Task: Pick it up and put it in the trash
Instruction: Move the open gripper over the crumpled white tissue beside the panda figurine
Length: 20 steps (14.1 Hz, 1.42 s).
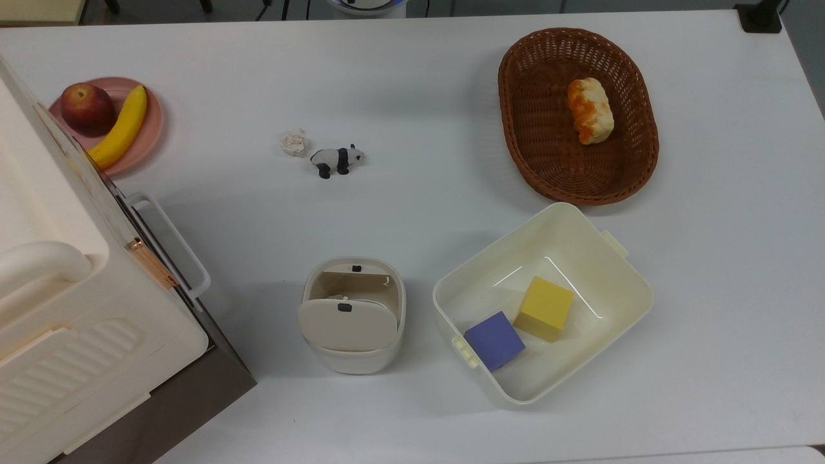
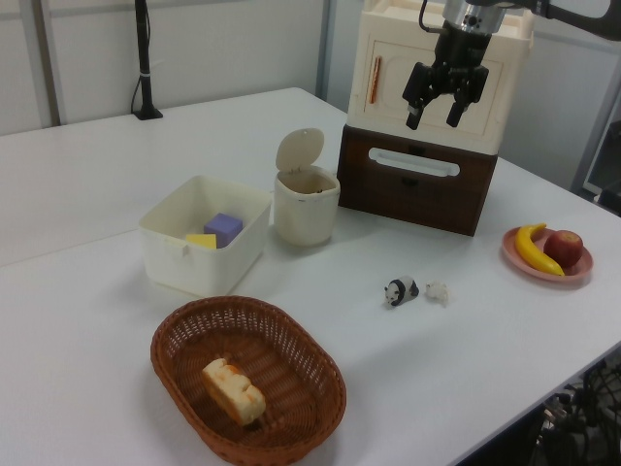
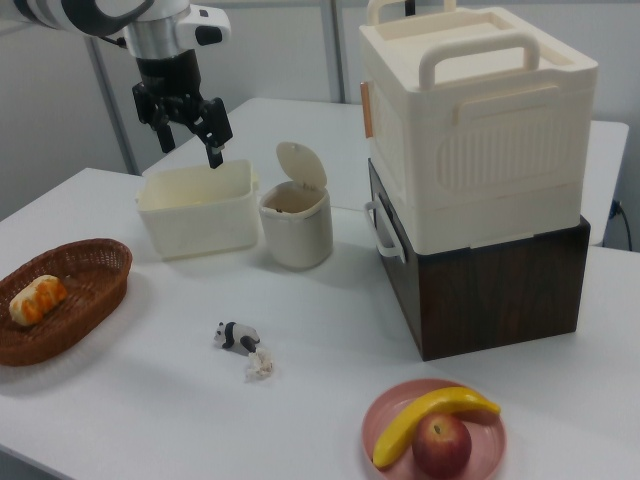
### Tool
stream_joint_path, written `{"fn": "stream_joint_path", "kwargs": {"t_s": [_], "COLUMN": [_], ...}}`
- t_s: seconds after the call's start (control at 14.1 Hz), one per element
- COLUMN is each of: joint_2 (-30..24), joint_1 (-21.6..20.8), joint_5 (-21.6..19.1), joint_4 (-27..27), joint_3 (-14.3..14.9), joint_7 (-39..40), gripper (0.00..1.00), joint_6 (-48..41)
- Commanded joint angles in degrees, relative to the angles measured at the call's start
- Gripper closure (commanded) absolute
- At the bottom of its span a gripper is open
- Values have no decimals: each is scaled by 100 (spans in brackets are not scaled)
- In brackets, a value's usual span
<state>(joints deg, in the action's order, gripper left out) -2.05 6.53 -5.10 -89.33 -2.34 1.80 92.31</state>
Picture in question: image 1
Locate white paper ball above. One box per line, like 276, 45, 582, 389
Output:
280, 128, 309, 157

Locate cream flip-lid trash can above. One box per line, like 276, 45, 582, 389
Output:
298, 256, 407, 375

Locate small panda toy figure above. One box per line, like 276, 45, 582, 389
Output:
310, 144, 365, 180

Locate purple foam cube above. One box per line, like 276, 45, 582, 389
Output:
464, 311, 526, 372

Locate yellow foam cube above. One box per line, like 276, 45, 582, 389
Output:
513, 276, 575, 343

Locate brown wicker basket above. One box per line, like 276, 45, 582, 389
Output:
498, 27, 660, 206

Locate cream plastic storage bin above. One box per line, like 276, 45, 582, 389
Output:
432, 202, 655, 410

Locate orange glazed bread piece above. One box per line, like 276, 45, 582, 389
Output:
567, 77, 615, 146

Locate copper latch strip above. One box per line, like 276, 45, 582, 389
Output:
126, 237, 179, 291

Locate pink plate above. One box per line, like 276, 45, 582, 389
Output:
48, 77, 165, 178

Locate yellow banana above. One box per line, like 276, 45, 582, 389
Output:
87, 85, 148, 171

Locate red apple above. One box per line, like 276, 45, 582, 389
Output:
61, 82, 118, 137

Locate beige desk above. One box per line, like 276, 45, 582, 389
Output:
0, 0, 88, 27

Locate white drawer handle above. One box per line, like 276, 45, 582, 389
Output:
126, 193, 211, 313

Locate black floor cables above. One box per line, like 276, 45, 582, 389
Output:
255, 0, 313, 21

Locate black table clamp mount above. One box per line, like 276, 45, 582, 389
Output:
733, 0, 784, 34

